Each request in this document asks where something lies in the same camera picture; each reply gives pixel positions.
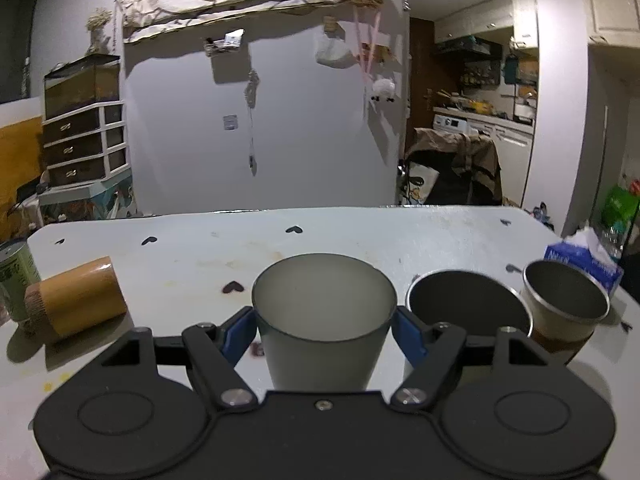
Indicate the steel cup brown sleeve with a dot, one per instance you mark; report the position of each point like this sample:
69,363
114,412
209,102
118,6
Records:
566,303

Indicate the white washing machine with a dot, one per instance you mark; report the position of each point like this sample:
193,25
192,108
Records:
445,123

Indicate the dark grey upright cup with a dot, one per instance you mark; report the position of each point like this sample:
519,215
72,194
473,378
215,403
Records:
475,302

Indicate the green plastic bag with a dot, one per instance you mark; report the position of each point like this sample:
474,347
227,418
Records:
619,209

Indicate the blue tissue box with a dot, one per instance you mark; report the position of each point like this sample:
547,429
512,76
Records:
584,251

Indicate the grey plastic cup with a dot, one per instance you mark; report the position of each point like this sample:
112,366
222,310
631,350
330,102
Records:
323,320

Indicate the green tin can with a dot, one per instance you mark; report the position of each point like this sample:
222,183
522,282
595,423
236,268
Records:
17,272

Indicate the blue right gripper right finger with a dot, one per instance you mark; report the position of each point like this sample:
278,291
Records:
410,334

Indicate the brown bamboo cup lying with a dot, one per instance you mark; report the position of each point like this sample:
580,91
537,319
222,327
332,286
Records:
68,303

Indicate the white drawer unit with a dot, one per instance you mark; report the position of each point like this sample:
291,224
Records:
86,145

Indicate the white hanging bag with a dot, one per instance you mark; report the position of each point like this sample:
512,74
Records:
333,52

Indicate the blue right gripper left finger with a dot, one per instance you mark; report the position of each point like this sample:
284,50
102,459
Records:
235,336

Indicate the glass fish tank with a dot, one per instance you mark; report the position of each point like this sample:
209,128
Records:
88,80

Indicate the chair with draped clothes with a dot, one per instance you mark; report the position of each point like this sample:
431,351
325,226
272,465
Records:
450,168

